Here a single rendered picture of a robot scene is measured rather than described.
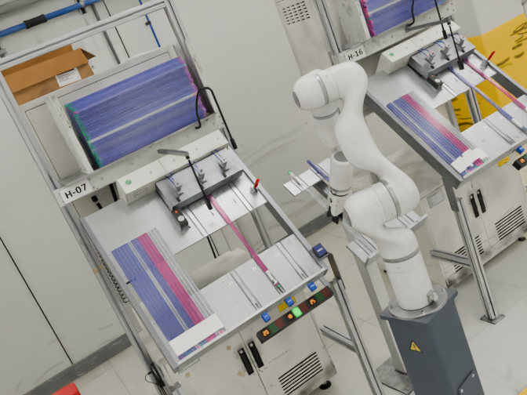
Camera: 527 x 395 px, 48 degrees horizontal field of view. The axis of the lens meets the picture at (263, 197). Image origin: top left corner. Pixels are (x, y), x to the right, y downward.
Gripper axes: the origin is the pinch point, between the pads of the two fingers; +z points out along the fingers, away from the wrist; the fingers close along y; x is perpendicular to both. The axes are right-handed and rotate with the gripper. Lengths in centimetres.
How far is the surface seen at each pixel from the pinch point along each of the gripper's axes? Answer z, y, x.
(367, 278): 33.6, 8.0, -12.8
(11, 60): -56, -73, 101
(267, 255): 8.6, -28.7, 9.2
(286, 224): 5.8, -14.0, 14.5
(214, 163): -9, -22, 50
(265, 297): 12.9, -40.7, -3.3
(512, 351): 59, 42, -69
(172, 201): -6, -47, 46
